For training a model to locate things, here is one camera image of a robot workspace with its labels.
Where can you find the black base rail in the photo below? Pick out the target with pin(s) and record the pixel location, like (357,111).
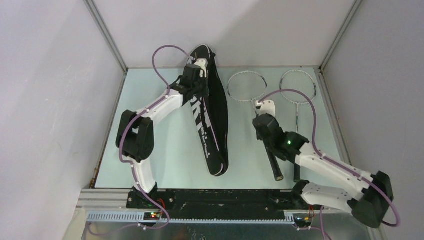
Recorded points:
(219,204)

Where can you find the black racket bag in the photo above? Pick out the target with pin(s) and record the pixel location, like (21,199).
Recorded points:
(211,115)

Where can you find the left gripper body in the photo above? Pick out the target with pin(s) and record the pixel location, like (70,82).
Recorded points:
(200,87)

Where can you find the white racket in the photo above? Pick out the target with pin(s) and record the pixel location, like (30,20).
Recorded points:
(300,81)
(247,87)

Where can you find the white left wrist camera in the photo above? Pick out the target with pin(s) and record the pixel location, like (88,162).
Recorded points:
(202,63)

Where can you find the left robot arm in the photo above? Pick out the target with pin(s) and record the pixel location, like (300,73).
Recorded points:
(136,132)

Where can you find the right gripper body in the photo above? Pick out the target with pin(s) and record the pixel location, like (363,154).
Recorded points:
(259,139)

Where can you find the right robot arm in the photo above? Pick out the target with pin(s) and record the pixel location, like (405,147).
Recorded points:
(365,195)

